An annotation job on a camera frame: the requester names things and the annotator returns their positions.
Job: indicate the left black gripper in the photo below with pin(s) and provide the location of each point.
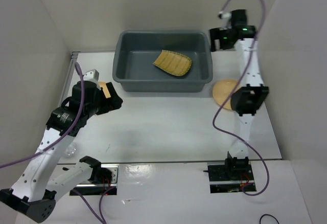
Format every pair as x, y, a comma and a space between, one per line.
114, 103

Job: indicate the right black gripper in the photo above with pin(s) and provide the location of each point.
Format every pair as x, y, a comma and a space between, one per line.
216, 34

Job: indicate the woven bamboo tray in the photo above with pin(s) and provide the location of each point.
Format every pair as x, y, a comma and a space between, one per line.
173, 63

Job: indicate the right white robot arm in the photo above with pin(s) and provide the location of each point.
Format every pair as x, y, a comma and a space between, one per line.
250, 92

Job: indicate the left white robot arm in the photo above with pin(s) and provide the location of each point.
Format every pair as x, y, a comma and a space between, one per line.
35, 194

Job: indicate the grey plastic bin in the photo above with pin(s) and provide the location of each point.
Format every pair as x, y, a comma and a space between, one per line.
136, 52

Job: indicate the clear glass cup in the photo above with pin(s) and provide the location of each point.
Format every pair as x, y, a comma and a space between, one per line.
71, 150

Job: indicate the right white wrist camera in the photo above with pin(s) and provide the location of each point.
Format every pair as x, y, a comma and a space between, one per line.
225, 17

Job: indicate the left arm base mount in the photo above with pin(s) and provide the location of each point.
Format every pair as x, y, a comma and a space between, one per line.
107, 183

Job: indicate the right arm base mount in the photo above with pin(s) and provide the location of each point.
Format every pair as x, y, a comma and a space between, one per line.
217, 178

